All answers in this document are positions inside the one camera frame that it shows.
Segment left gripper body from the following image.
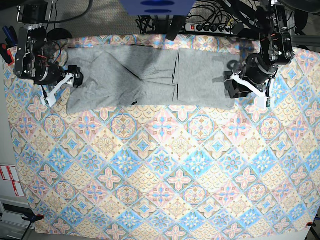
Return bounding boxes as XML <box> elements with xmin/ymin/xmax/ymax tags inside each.
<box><xmin>244</xmin><ymin>53</ymin><xmax>278</xmax><ymax>85</ymax></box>

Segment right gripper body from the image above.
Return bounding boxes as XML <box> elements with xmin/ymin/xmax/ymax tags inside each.
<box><xmin>33</xmin><ymin>63</ymin><xmax>65</xmax><ymax>85</ymax></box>

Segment grey T-shirt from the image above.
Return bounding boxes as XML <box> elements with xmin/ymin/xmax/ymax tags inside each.
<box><xmin>66</xmin><ymin>45</ymin><xmax>240</xmax><ymax>114</ymax></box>

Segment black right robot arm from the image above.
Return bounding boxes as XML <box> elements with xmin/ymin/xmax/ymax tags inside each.
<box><xmin>14</xmin><ymin>0</ymin><xmax>84</xmax><ymax>107</ymax></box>

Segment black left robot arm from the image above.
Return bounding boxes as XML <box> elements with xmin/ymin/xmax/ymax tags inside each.
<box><xmin>224</xmin><ymin>0</ymin><xmax>294</xmax><ymax>109</ymax></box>

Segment black round base disc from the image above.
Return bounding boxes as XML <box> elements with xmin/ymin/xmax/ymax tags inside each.
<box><xmin>47</xmin><ymin>28</ymin><xmax>73</xmax><ymax>41</ymax></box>

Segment black orange clamp upper left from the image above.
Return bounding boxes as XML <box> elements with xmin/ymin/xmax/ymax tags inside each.
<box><xmin>0</xmin><ymin>43</ymin><xmax>14</xmax><ymax>66</ymax></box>

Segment black orange clamp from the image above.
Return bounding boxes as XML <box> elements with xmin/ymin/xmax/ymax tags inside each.
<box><xmin>307</xmin><ymin>222</ymin><xmax>317</xmax><ymax>228</ymax></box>
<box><xmin>0</xmin><ymin>43</ymin><xmax>14</xmax><ymax>66</ymax></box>
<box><xmin>21</xmin><ymin>214</ymin><xmax>44</xmax><ymax>223</ymax></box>

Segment patterned tile tablecloth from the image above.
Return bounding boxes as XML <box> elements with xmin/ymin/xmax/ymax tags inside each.
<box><xmin>3</xmin><ymin>48</ymin><xmax>320</xmax><ymax>240</ymax></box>

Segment white power strip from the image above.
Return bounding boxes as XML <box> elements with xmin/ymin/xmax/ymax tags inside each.
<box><xmin>184</xmin><ymin>23</ymin><xmax>233</xmax><ymax>35</ymax></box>

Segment red white label stickers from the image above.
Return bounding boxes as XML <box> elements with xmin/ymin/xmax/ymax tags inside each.
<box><xmin>0</xmin><ymin>164</ymin><xmax>25</xmax><ymax>197</ymax></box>

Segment black orange clamp lower left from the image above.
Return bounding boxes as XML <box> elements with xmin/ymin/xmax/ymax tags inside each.
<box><xmin>21</xmin><ymin>214</ymin><xmax>44</xmax><ymax>223</ymax></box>

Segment black orange clamp lower right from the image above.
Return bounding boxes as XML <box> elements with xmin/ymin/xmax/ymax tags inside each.
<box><xmin>307</xmin><ymin>222</ymin><xmax>317</xmax><ymax>228</ymax></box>

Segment black support bracket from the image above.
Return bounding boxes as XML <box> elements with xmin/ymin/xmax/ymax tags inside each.
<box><xmin>165</xmin><ymin>15</ymin><xmax>187</xmax><ymax>41</ymax></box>

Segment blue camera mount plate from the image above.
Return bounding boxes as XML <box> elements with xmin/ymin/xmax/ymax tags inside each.
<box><xmin>120</xmin><ymin>0</ymin><xmax>196</xmax><ymax>16</ymax></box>

